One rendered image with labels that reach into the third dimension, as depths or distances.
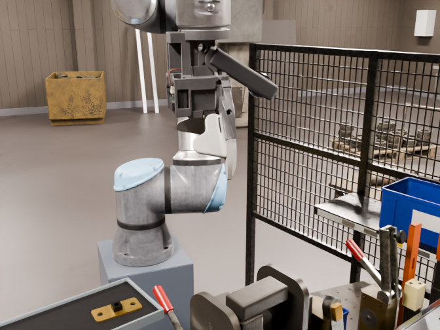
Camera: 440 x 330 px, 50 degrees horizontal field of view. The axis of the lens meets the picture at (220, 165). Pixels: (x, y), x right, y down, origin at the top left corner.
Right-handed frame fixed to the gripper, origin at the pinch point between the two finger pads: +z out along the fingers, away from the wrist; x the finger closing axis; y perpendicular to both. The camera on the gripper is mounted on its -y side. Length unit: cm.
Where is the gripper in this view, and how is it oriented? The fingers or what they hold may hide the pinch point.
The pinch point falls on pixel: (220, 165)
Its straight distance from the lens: 72.8
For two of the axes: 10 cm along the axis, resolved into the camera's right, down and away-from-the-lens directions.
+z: 0.1, 9.5, 3.1
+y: -9.6, 0.9, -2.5
